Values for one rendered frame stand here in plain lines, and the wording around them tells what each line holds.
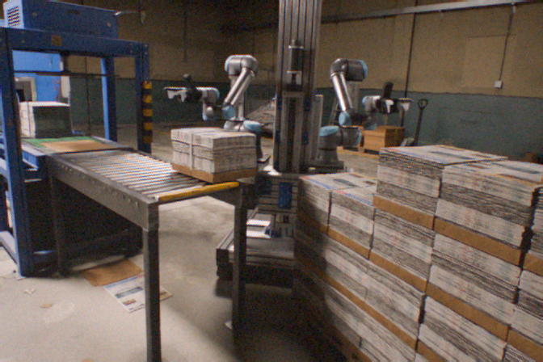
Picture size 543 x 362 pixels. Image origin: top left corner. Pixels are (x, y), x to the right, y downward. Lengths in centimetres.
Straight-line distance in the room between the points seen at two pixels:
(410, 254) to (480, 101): 708
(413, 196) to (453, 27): 746
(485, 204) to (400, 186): 33
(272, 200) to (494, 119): 633
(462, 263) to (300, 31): 181
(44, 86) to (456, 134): 705
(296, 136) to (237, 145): 67
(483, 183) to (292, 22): 177
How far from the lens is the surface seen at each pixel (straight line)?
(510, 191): 126
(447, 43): 879
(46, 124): 365
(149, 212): 168
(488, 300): 137
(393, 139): 832
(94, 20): 312
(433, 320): 153
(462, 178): 134
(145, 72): 312
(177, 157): 219
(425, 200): 144
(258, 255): 260
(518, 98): 831
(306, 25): 269
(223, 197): 207
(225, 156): 196
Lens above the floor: 128
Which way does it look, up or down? 13 degrees down
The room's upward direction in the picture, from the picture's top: 3 degrees clockwise
